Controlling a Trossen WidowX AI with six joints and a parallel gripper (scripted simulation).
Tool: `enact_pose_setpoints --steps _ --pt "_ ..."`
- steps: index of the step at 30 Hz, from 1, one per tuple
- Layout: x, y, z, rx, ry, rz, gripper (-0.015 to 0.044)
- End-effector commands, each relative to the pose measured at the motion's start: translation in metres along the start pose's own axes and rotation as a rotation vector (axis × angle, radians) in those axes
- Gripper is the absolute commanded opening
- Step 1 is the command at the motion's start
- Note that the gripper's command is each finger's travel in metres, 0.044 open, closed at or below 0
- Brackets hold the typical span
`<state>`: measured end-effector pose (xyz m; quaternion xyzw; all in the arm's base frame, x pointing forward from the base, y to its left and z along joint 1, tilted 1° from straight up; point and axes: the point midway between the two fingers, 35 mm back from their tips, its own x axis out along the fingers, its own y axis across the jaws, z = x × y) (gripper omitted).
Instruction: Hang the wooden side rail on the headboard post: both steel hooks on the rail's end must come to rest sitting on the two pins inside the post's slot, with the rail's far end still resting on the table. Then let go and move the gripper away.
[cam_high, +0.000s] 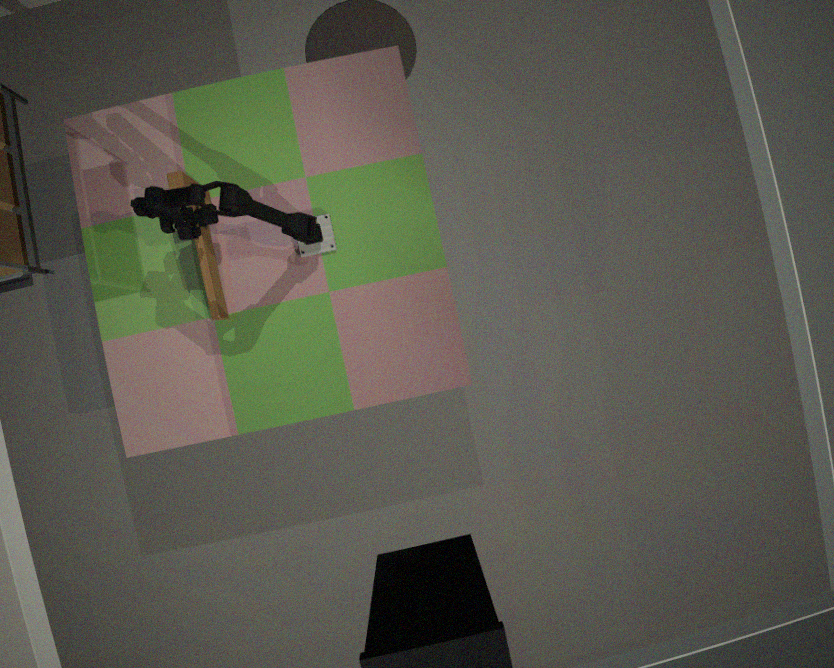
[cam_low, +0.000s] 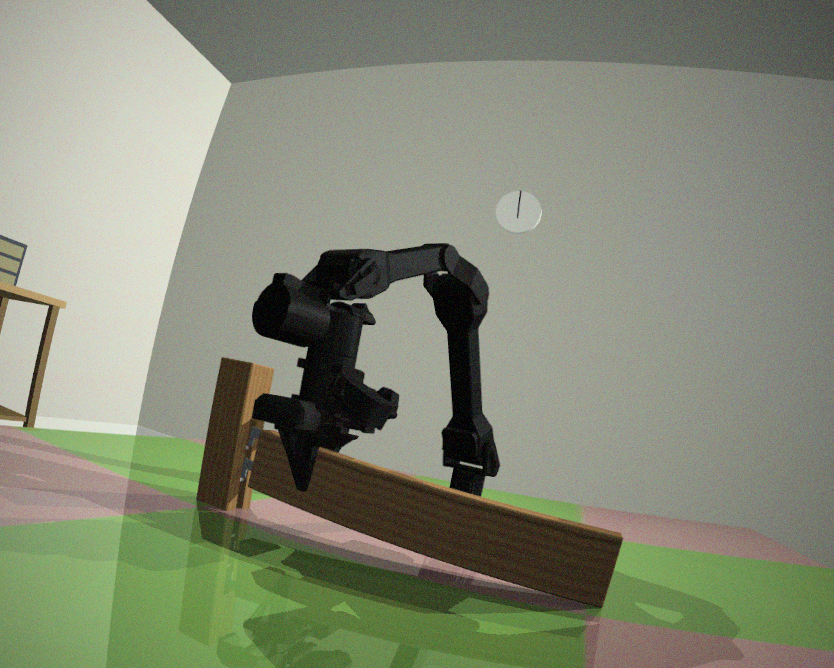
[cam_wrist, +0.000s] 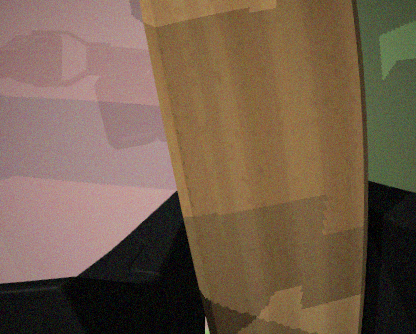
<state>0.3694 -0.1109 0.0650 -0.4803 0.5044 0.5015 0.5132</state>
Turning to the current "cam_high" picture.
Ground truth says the brown wooden rail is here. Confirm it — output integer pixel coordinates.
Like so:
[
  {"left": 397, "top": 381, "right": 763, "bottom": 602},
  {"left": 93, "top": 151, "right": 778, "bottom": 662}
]
[{"left": 194, "top": 225, "right": 229, "bottom": 320}]

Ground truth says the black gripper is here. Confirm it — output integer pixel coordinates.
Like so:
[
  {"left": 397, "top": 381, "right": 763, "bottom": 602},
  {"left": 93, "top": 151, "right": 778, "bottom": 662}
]
[{"left": 159, "top": 206, "right": 218, "bottom": 234}]

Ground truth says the wooden slotted post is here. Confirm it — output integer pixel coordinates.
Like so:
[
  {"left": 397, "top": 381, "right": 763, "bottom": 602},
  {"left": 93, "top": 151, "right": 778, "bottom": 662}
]
[{"left": 167, "top": 171, "right": 211, "bottom": 204}]

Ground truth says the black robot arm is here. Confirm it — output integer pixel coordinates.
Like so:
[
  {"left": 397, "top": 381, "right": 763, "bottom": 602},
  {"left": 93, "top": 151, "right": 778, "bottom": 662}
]
[{"left": 131, "top": 181, "right": 324, "bottom": 245}]

